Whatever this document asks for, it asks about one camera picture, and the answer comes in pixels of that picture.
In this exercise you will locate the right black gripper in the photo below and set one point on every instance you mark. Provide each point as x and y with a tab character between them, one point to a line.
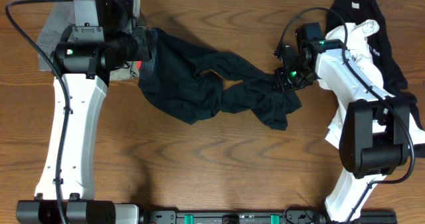
280	75

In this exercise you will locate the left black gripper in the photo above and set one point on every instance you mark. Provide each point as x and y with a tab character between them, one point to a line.
141	36

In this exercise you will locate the black leggings red waistband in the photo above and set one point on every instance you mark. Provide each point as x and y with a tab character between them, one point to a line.
193	83

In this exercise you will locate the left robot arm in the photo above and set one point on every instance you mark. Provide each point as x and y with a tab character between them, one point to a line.
105	35

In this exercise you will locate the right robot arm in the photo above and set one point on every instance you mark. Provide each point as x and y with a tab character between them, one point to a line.
375	131

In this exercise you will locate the folded beige garment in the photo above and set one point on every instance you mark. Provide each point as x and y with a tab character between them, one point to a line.
124	74

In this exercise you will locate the white printed t-shirt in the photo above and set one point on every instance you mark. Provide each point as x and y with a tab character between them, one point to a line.
361	52

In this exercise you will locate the black t-shirt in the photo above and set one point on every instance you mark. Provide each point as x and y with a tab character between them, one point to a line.
358	11

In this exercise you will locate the folded gray pants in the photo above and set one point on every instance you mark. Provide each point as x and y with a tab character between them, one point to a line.
61	17

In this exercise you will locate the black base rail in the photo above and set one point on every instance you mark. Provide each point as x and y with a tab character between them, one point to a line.
291	216

